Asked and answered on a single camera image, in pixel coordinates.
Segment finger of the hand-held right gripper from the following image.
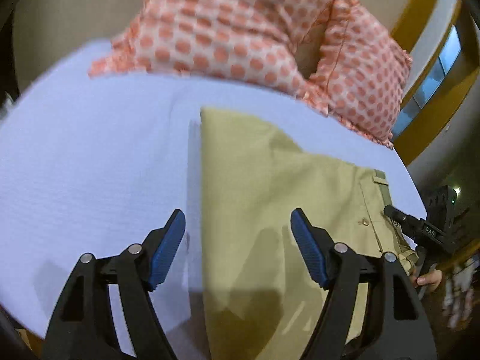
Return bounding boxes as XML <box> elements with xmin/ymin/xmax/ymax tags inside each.
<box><xmin>383</xmin><ymin>206</ymin><xmax>428</xmax><ymax>239</ymax></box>

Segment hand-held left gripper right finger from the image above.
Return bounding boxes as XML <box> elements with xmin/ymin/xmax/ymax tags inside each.
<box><xmin>290</xmin><ymin>207</ymin><xmax>438</xmax><ymax>360</ymax></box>

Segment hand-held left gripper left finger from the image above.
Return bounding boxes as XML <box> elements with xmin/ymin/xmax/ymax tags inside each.
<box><xmin>42</xmin><ymin>209</ymin><xmax>187</xmax><ymax>360</ymax></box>

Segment khaki pants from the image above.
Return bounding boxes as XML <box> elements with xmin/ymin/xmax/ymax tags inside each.
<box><xmin>200</xmin><ymin>107</ymin><xmax>419</xmax><ymax>360</ymax></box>

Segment person's right hand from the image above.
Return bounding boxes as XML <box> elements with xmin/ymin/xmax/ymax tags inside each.
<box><xmin>409</xmin><ymin>270</ymin><xmax>444</xmax><ymax>288</ymax></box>

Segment orange polka dot pillow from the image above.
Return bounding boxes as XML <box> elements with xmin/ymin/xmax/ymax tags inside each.
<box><xmin>304</xmin><ymin>0</ymin><xmax>413</xmax><ymax>150</ymax></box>

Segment orange polka dot garment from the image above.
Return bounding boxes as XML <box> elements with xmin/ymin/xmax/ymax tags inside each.
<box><xmin>88</xmin><ymin>0</ymin><xmax>343</xmax><ymax>100</ymax></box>

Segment yellow window frame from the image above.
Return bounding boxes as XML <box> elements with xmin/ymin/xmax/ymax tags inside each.
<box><xmin>390</xmin><ymin>0</ymin><xmax>480</xmax><ymax>167</ymax></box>

